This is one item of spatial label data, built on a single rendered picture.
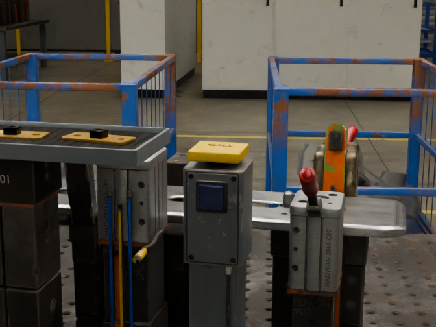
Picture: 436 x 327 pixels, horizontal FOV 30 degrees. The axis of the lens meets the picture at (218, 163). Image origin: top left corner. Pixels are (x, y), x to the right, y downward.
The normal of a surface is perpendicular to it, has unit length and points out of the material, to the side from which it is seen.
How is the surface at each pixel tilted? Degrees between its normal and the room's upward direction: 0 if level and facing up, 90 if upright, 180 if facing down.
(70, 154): 90
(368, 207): 0
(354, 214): 0
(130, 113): 90
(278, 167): 90
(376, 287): 0
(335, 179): 78
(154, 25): 90
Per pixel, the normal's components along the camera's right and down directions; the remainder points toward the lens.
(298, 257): -0.22, 0.22
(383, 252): 0.00, -0.97
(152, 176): 0.98, 0.05
